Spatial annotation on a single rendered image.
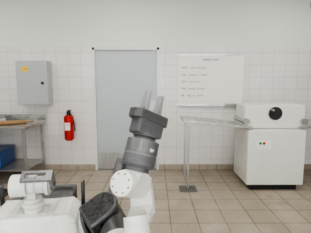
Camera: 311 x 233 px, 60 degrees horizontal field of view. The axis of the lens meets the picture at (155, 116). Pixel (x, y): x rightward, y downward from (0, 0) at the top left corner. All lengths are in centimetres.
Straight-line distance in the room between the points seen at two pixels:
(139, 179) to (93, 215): 24
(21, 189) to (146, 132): 40
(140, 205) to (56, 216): 25
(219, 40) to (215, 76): 60
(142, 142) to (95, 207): 29
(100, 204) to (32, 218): 19
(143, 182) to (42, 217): 32
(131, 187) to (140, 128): 15
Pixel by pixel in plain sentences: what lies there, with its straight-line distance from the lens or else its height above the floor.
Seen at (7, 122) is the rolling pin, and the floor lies 92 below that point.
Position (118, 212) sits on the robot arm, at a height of 110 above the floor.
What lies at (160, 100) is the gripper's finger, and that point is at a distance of 77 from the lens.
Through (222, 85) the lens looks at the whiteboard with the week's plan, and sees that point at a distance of 466.
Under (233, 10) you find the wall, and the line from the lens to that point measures 486.
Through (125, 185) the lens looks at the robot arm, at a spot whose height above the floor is 125.
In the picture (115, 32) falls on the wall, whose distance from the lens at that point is 466.
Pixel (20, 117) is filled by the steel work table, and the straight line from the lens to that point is 502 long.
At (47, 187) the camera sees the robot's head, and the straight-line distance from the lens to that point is 87.
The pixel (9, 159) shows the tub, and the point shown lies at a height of 30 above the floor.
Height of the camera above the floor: 150
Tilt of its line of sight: 7 degrees down
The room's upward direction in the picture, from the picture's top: straight up
